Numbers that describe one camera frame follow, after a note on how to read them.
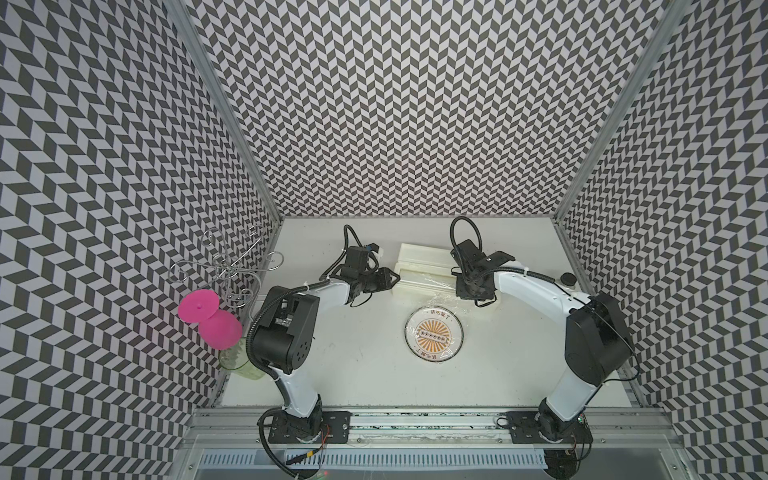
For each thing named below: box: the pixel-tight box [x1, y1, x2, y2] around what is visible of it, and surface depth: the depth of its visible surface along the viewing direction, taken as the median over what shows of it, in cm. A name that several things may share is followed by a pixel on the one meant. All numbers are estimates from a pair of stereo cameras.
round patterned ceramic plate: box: [404, 305, 464, 363], surface depth 90 cm
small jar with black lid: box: [560, 272, 577, 286], surface depth 90 cm
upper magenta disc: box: [178, 289, 220, 324], surface depth 61 cm
